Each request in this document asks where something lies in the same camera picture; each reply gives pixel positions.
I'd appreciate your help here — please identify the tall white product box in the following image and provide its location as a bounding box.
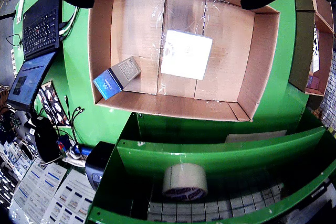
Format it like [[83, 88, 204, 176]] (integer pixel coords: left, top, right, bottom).
[[160, 29, 213, 81]]

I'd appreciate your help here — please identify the cardboard box with olive flap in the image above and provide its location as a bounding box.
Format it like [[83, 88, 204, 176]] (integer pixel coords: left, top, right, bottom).
[[288, 10, 336, 109]]

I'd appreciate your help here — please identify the large shallow cardboard tray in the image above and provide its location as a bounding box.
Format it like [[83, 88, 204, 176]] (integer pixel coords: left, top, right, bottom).
[[88, 0, 281, 122]]

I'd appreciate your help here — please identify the blue box with W print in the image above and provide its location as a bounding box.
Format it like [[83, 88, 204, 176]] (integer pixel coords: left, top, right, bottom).
[[92, 56, 142, 101]]

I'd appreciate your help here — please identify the pink product box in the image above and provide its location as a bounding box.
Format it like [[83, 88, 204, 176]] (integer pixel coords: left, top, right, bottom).
[[306, 75, 320, 90]]

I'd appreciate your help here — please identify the grey cardboard sheet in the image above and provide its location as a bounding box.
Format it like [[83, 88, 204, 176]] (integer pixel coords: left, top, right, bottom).
[[224, 129, 288, 144]]

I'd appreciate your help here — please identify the blue cylindrical item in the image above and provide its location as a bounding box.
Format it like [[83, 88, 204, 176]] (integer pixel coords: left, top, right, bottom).
[[74, 145, 93, 156]]

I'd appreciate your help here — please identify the black laptop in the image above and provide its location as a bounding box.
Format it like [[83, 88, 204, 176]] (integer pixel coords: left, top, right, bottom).
[[6, 0, 64, 112]]

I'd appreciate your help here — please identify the white paper strip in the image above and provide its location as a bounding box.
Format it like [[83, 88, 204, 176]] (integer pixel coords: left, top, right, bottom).
[[15, 0, 26, 25]]

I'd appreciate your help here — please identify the photo sheet with round items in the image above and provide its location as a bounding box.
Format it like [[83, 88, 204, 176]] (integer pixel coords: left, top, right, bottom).
[[36, 81, 71, 127]]

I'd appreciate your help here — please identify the black round device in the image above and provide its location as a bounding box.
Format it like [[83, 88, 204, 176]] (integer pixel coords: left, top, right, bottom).
[[34, 124, 60, 164]]

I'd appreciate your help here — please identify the printed brochure sheet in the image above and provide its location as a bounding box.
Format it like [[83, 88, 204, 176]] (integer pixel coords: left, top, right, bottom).
[[41, 168, 97, 224], [9, 161, 68, 224]]

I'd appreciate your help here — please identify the clear packing tape roll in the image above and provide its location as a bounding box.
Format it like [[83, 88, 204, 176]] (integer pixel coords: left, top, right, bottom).
[[161, 163, 208, 201]]

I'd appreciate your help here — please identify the white grid sheet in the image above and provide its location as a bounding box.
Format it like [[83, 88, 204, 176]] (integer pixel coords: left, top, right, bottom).
[[146, 184, 286, 221]]

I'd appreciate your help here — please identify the white cable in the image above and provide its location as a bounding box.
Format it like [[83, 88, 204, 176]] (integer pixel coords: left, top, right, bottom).
[[59, 0, 93, 38]]

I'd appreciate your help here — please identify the thin black laptop cable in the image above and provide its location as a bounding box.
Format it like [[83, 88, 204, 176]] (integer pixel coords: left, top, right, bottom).
[[5, 34, 24, 49]]

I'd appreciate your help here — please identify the black cable with plug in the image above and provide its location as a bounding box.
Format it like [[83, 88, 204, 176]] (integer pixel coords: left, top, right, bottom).
[[70, 105, 86, 145], [64, 94, 79, 145]]

